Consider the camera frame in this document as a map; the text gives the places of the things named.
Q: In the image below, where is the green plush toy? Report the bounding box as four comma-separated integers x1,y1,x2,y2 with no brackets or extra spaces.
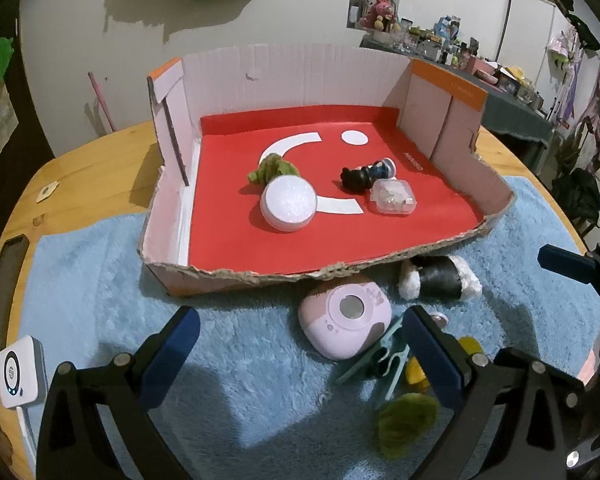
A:
246,154,301,186
377,394,441,461

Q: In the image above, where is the pink stick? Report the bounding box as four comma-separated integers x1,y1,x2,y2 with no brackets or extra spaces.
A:
87,71,118,133

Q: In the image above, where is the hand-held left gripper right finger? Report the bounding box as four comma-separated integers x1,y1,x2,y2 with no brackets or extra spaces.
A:
402,304,568,480

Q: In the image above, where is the teal clothespin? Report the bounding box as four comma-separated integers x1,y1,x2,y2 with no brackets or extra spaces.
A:
335,317,413,403

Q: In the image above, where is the blue fluffy mat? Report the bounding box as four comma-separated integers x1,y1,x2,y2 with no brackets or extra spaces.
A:
17,175,600,480

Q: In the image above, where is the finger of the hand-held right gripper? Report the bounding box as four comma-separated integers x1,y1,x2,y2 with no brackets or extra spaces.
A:
537,244,600,286

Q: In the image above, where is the clear plastic case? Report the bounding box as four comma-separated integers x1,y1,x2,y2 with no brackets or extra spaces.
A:
369,178,417,216

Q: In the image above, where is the yellow-haired doll figure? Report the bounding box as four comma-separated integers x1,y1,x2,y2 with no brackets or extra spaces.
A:
405,310,451,393

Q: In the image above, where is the white square device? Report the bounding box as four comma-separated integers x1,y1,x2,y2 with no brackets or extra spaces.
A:
0,335,48,409

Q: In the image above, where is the white fabric wardrobe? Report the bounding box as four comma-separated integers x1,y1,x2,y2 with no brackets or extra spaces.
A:
500,0,600,106

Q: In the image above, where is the clutter of small boxes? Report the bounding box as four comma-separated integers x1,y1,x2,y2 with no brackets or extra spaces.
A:
370,15,551,111

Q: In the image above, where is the black and white sushi plush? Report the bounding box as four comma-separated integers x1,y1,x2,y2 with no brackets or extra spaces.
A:
397,255,483,303

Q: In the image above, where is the black phone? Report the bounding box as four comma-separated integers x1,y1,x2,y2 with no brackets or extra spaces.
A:
0,234,31,356

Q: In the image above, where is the green wall plush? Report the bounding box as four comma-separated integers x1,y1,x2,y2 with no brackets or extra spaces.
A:
0,36,17,81

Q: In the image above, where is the orange cardboard box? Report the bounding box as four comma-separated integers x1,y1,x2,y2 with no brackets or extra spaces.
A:
139,42,516,297

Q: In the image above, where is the black toy figure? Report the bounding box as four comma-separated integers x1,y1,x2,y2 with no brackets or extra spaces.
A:
340,157,397,195

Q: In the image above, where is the black backpack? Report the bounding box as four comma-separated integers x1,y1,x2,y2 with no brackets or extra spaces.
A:
550,167,600,238

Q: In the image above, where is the person's right hand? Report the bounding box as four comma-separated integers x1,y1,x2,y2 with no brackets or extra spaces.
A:
577,350,600,386

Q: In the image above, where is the green-clothed table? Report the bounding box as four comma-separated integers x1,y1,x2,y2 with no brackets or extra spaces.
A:
360,35,556,161

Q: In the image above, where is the white round lid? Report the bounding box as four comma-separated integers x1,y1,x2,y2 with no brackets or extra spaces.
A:
260,175,317,233

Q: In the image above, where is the pink rabbit plush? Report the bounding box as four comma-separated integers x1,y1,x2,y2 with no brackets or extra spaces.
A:
360,0,398,31

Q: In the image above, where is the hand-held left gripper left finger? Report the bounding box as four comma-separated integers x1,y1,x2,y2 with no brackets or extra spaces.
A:
36,305,202,480

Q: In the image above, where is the pink round device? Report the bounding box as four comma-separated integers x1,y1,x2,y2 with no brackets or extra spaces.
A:
298,282,393,361

